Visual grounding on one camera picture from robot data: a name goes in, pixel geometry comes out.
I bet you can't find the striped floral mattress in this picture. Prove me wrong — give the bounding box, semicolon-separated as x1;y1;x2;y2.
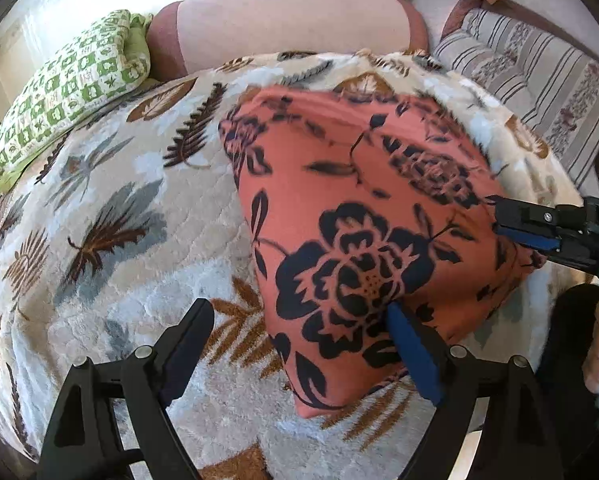
432;7;599;191

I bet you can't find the pink bolster cushion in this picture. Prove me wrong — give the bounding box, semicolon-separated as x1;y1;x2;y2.
146;0;429;83

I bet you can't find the leaf print fleece blanket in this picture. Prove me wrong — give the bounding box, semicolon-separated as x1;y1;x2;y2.
0;49;585;480

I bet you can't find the dark cloth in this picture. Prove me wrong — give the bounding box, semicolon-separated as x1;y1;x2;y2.
532;282;599;433

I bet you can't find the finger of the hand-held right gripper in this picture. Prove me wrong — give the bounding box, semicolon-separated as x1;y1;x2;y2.
487;194;587;228
493;224;563;253

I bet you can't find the salmon black floral cloth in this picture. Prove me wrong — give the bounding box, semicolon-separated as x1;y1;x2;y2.
218;85;547;418

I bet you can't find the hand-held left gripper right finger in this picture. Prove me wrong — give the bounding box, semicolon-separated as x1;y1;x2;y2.
387;302;565;480

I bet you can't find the green white checked pillow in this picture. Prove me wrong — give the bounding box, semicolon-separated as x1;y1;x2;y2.
0;9;152;195

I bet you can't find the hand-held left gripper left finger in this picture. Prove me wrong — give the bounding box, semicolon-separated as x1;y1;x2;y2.
36;298;216;480

